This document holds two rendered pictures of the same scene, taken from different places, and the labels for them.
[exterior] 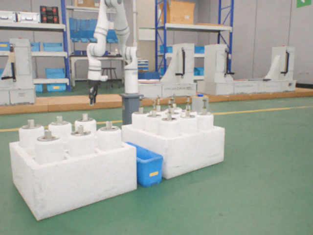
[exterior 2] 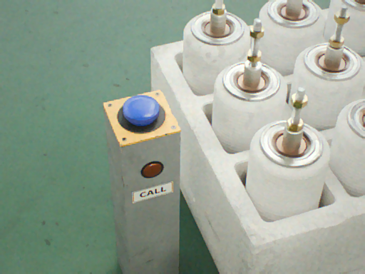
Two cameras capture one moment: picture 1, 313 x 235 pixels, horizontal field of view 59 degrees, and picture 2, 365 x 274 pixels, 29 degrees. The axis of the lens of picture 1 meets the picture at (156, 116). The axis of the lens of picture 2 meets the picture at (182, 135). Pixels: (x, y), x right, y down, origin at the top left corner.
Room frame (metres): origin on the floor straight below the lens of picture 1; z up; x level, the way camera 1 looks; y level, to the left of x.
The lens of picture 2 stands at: (2.19, -0.06, 0.87)
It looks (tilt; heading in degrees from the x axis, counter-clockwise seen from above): 46 degrees down; 197
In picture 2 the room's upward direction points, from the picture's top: 1 degrees clockwise
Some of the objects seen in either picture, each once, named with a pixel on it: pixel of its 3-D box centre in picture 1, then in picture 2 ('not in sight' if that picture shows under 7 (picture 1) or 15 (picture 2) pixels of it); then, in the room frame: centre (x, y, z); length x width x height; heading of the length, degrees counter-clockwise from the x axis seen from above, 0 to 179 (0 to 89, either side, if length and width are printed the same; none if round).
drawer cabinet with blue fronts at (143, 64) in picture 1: (136, 72); not in sight; (7.29, 0.51, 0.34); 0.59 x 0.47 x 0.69; 21
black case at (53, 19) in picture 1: (50, 21); not in sight; (5.85, 2.15, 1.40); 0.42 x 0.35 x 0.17; 23
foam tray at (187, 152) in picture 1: (171, 143); (314, 144); (1.44, -0.08, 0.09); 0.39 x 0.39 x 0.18; 38
